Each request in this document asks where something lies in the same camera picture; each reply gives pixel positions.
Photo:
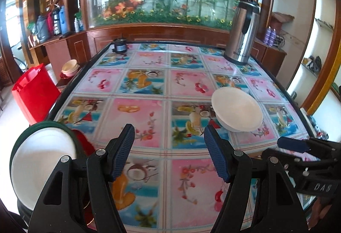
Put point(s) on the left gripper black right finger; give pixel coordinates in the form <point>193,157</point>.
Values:
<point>277,208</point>

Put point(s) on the right human hand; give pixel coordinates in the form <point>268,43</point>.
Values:
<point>319,211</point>

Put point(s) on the purple bottles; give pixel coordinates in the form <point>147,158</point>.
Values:
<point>270,35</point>

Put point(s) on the dark green plastic basin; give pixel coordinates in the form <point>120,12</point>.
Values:
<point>24,212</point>

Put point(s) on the stainless steel thermos flask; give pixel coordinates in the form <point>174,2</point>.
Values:
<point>243,32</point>

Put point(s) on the small black blue jar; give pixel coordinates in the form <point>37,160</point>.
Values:
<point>120,46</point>

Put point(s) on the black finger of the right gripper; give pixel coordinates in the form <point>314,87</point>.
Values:
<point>290,159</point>
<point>313,146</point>

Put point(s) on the red shopping bag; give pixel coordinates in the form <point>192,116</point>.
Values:
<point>35,93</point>

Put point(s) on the white foam bowl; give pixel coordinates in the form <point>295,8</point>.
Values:
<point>35,160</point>
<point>236,110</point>

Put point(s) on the blue grey water jug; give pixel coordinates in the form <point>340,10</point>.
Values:
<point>42,30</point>

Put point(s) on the wooden side cabinet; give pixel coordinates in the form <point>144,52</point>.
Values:
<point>57,51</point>

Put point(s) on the colourful fruit tablecloth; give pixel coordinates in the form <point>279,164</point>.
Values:
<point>169,183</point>

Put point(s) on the red plastic stool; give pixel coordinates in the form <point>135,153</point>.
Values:
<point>88,149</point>

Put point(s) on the white spray bottle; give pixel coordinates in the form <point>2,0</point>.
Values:
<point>76,25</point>

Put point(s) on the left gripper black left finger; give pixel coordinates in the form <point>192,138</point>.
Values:
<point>75,184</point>

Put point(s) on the stacked beige bowls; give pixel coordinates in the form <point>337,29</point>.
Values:
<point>70,68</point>

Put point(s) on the blue thermos jug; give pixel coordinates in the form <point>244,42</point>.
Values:
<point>59,21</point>

